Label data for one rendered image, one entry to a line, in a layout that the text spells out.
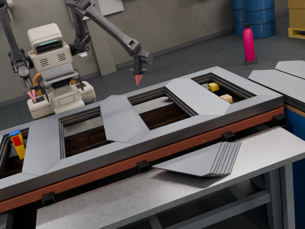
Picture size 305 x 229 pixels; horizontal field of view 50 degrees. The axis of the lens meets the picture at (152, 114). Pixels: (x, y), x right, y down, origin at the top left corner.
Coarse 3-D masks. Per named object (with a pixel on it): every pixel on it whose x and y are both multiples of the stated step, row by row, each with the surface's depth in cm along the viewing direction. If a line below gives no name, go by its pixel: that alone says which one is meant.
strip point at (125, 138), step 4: (132, 132) 164; (136, 132) 163; (120, 136) 163; (124, 136) 162; (128, 136) 161; (132, 136) 160; (112, 140) 161; (116, 140) 160; (120, 140) 159; (124, 140) 158; (128, 140) 157
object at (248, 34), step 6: (246, 24) 472; (246, 30) 475; (246, 36) 477; (252, 36) 478; (246, 42) 481; (252, 42) 481; (246, 48) 485; (252, 48) 484; (246, 54) 489; (252, 54) 487; (246, 60) 495; (252, 60) 489
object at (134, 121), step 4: (128, 120) 178; (132, 120) 177; (136, 120) 176; (112, 124) 178; (116, 124) 177; (120, 124) 176; (124, 124) 175; (128, 124) 173; (132, 124) 172; (104, 128) 176; (108, 128) 175; (112, 128) 174; (116, 128) 173; (120, 128) 172
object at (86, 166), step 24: (144, 96) 215; (168, 96) 210; (240, 96) 189; (72, 120) 206; (216, 120) 160; (0, 144) 187; (144, 144) 153; (0, 168) 169; (72, 168) 147; (96, 168) 151; (0, 192) 142; (24, 192) 145
